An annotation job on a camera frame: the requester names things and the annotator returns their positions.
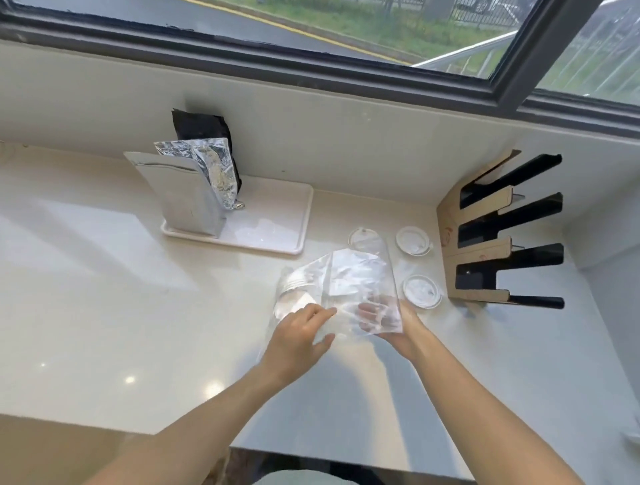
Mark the clear plastic bag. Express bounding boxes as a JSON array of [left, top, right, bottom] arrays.
[[257, 235, 404, 361]]

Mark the white metal railing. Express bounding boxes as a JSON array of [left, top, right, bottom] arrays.
[[411, 30, 518, 80]]

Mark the dark window frame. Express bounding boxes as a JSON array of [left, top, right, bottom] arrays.
[[0, 0, 640, 142]]

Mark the clear cup lid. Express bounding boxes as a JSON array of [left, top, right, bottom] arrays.
[[348, 227, 387, 251]]

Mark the person's left forearm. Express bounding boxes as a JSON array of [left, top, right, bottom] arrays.
[[84, 361, 296, 485]]

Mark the person's right forearm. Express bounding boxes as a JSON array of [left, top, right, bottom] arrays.
[[395, 341, 587, 485]]

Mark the stack of white lids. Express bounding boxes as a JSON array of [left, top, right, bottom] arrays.
[[275, 267, 327, 321]]

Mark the black foil bag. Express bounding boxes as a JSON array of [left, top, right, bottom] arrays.
[[171, 108, 244, 197]]

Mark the white cup lid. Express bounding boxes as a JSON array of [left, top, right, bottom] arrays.
[[396, 226, 432, 257], [402, 273, 444, 309]]

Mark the person's right hand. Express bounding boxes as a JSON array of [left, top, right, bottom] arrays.
[[357, 299, 429, 362]]

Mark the crumpled silver foil bag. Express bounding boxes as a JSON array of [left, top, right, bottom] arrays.
[[153, 139, 246, 214]]

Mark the person's left hand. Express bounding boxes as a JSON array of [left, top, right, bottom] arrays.
[[262, 302, 338, 388]]

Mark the smooth silver foil pouch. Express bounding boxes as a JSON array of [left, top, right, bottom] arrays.
[[123, 151, 227, 239]]

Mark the white rectangular tray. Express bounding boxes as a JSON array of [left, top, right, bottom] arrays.
[[160, 182, 315, 256]]

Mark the wooden rack with black holders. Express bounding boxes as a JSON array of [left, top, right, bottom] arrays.
[[436, 149, 566, 310]]

